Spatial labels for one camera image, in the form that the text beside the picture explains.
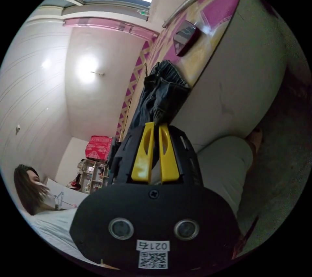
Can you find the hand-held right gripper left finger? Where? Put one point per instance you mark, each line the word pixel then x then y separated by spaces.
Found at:
pixel 142 159

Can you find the shelf with red carton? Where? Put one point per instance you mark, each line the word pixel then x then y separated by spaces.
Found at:
pixel 93 169

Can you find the dark red box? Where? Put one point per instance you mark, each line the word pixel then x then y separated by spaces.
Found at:
pixel 186 37

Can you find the person's body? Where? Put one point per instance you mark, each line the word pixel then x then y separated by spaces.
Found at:
pixel 224 172

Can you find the dark blue jeans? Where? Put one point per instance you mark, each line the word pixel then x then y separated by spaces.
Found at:
pixel 159 94

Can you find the bed with pink yellow mat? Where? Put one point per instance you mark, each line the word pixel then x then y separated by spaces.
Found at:
pixel 243 74

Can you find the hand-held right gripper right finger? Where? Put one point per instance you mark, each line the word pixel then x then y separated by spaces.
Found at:
pixel 169 162

